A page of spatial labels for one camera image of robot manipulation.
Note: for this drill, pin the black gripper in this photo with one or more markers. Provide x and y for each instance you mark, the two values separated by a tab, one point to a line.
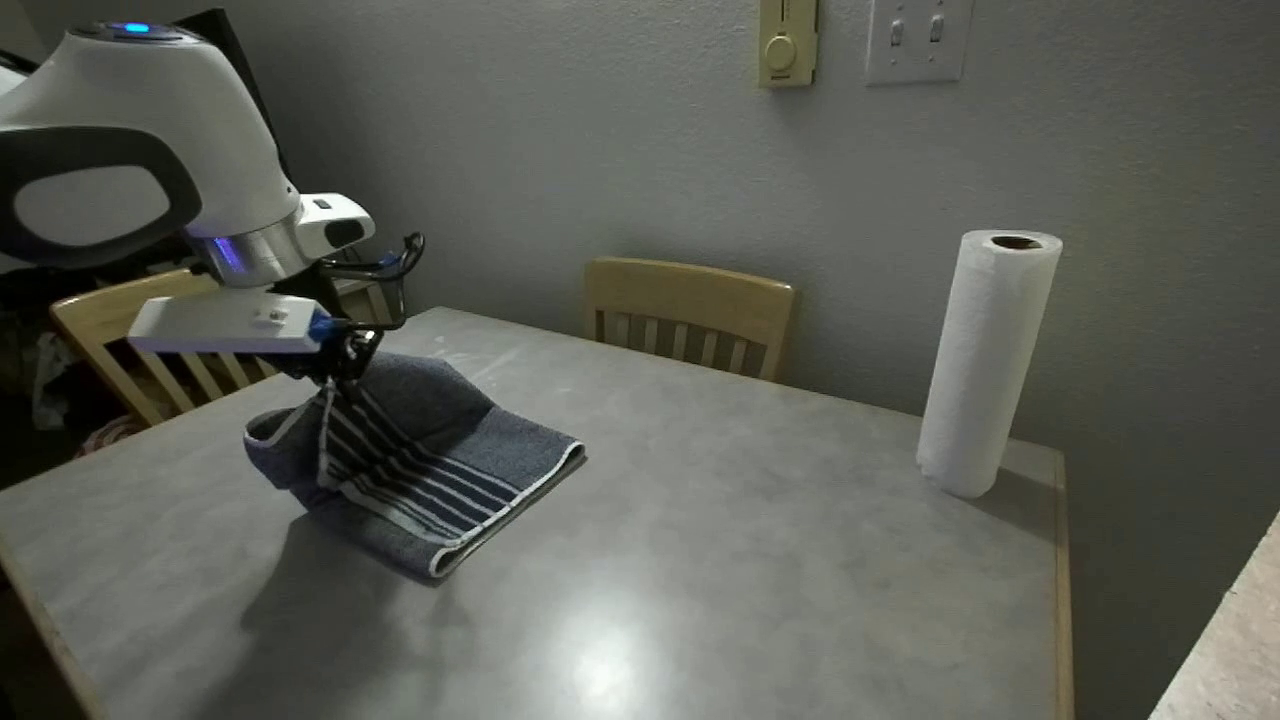
329	309

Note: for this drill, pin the blue-grey striped towel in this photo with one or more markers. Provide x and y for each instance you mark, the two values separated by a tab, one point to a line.
452	467

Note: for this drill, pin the wooden chair with long slats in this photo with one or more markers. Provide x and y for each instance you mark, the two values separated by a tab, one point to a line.
81	323

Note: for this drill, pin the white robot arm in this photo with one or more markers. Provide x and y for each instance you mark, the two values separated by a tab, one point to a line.
135	80

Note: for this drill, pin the white paper towel roll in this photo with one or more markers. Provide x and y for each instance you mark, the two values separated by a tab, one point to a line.
985	360

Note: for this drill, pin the light stone counter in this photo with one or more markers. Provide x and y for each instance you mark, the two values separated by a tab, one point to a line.
1240	652

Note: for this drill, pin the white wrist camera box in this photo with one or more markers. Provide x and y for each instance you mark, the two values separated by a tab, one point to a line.
227	326

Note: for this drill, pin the wooden chair with short slats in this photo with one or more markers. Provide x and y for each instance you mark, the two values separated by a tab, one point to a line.
687	298

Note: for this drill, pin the white light switch plate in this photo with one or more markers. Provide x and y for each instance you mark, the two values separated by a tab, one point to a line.
916	44

